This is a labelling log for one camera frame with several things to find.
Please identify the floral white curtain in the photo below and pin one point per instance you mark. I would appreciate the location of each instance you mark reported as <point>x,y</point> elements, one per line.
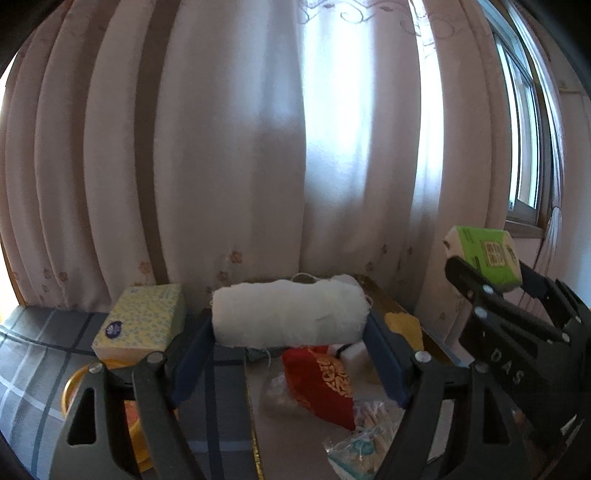
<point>231,161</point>

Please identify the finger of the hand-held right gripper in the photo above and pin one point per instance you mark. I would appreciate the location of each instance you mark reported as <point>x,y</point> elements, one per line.
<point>540,284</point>
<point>475,290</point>

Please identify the window frame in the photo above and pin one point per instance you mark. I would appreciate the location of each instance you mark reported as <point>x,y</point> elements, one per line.
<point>521,138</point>

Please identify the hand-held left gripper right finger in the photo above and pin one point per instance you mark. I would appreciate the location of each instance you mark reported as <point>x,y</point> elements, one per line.
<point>385,360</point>

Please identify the gold metal tray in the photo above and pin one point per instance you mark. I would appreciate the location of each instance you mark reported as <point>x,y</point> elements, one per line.
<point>295,434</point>

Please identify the clear plastic packet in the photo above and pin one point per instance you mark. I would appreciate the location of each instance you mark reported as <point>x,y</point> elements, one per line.
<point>364,447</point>

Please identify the yellow dotted tissue box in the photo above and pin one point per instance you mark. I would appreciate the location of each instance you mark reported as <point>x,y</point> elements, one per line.
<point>138,318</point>

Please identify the yellow round container pink lid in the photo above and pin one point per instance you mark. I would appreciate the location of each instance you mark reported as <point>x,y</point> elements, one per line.
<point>71,390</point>

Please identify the green tissue packet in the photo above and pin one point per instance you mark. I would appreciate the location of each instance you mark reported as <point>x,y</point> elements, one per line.
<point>480,251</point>

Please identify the blue plaid tablecloth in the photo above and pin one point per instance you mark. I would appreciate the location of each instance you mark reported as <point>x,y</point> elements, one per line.
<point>37,360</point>

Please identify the yellow sponge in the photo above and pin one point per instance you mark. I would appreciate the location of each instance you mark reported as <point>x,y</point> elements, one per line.
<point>406,327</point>

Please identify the white towel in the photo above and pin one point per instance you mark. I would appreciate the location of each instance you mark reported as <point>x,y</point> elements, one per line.
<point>286,311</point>

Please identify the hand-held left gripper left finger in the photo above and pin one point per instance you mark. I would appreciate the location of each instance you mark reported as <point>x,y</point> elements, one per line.
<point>194,360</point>

